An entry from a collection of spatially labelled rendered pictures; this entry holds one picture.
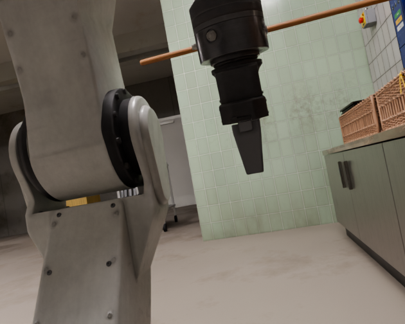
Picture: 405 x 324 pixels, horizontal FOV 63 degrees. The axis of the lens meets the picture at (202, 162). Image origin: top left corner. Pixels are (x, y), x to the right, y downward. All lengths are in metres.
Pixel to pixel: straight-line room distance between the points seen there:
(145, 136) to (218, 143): 2.46
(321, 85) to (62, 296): 2.71
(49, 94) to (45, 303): 0.25
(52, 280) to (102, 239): 0.07
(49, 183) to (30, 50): 0.17
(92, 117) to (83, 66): 0.06
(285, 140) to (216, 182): 0.69
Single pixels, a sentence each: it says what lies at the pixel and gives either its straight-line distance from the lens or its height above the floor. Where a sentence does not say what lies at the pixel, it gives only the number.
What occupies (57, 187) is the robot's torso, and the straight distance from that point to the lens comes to 0.48.
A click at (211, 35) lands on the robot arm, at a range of 0.40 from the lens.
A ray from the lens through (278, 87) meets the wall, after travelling 2.92.
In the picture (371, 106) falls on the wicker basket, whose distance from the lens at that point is 1.43.
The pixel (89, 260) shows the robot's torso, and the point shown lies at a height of 0.46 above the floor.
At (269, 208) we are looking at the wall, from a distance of 2.86.
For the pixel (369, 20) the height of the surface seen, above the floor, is 1.43.
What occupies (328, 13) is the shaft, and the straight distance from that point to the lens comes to 1.77.
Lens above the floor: 0.53
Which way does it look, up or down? 3 degrees up
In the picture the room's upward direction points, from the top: 10 degrees counter-clockwise
